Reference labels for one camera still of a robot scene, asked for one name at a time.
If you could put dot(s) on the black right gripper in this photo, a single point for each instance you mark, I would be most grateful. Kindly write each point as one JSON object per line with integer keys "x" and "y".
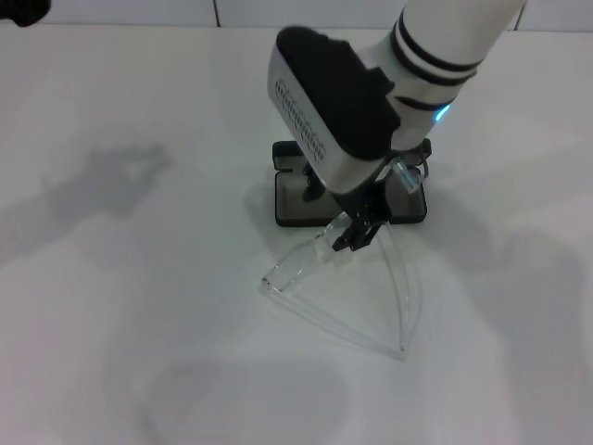
{"x": 368, "y": 204}

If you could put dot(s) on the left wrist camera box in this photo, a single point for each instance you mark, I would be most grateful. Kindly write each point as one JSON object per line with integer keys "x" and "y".
{"x": 23, "y": 11}

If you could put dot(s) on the clear transparent glasses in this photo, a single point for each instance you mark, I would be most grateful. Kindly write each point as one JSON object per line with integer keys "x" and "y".
{"x": 287, "y": 269}

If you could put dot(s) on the black glasses case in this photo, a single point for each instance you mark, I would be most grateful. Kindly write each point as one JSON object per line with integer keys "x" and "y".
{"x": 289, "y": 204}

